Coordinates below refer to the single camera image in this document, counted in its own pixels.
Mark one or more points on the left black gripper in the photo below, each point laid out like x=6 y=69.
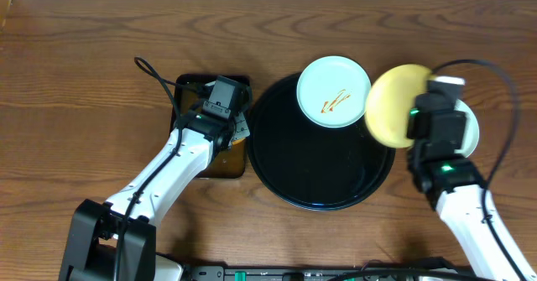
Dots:
x=238 y=131

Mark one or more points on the light blue plate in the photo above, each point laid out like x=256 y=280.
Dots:
x=332 y=91
x=472 y=133

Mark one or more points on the yellow plate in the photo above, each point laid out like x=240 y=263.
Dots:
x=389 y=103

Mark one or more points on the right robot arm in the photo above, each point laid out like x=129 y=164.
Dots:
x=457 y=192

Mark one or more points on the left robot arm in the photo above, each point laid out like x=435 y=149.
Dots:
x=116 y=239

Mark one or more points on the black rectangular water tray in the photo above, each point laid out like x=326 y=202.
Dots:
x=229 y=164

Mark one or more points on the black round serving tray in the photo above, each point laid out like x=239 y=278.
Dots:
x=310 y=166

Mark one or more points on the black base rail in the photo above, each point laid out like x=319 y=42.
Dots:
x=220 y=273

